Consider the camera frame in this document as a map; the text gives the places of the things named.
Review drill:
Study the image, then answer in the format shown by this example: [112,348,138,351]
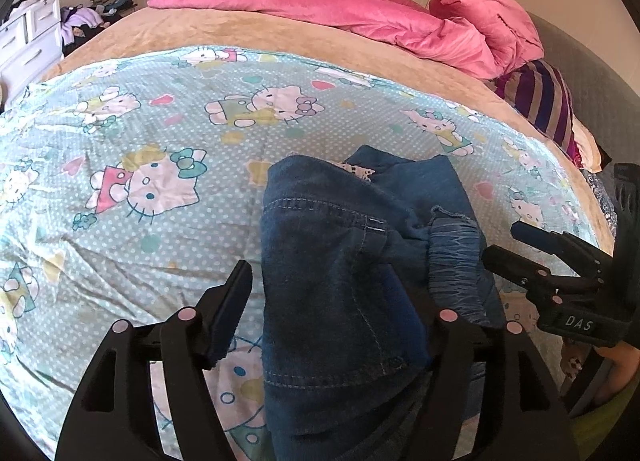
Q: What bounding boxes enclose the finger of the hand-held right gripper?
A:
[510,220,614,278]
[482,243,602,301]

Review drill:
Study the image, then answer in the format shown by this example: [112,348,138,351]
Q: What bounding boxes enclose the purple striped pillow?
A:
[491,58,585,164]

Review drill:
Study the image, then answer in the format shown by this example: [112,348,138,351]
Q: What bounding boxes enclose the white drawer cabinet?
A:
[0,0,64,94]

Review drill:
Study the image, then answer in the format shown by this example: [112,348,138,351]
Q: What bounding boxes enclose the grey padded headboard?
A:
[527,11,640,174]

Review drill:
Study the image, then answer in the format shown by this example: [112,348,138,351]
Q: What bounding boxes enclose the person's right forearm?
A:
[595,336,640,399]

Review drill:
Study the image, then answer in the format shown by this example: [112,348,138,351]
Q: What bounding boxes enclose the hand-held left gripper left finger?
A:
[55,260,254,461]

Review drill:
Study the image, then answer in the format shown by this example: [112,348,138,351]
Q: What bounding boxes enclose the blue pants with lace trim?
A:
[259,144,509,461]

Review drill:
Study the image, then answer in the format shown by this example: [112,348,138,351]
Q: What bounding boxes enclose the cartoon cat printed blanket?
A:
[0,43,603,461]

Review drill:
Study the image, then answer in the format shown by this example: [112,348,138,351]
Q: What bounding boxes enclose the pink duvet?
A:
[146,0,545,82]

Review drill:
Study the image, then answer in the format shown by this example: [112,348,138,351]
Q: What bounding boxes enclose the person's yellow green top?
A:
[570,383,640,444]

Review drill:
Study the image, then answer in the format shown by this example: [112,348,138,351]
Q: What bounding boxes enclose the tan bed blanket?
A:
[40,5,617,258]

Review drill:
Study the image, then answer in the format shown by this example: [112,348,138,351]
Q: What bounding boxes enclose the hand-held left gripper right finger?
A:
[422,307,572,461]

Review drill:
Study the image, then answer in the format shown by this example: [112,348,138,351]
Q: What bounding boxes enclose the heap of clothes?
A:
[59,0,137,48]

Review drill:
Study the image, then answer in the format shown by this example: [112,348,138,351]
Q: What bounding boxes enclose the pile of mixed cloths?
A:
[571,113,620,224]

